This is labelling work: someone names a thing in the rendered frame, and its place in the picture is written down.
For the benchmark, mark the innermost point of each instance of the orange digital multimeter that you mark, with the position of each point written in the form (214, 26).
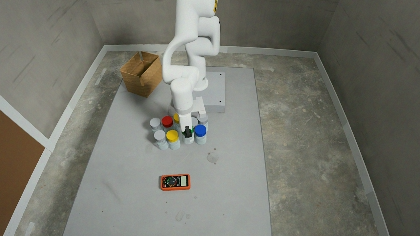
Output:
(175, 182)

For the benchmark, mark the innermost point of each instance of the white bottle with grey cap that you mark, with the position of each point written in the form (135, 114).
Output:
(203, 121)
(194, 124)
(161, 139)
(156, 125)

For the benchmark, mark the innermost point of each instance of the bottle with red cap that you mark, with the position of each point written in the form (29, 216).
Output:
(167, 124)

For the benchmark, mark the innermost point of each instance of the white bottle with green cap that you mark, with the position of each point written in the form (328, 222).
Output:
(188, 140)

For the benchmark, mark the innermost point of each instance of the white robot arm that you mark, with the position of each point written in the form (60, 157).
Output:
(194, 20)

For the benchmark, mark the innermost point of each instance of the brown cardboard box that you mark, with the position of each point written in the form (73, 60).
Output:
(141, 77)

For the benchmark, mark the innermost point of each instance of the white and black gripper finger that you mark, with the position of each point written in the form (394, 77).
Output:
(187, 132)

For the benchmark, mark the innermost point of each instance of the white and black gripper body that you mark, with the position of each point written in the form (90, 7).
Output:
(185, 120)

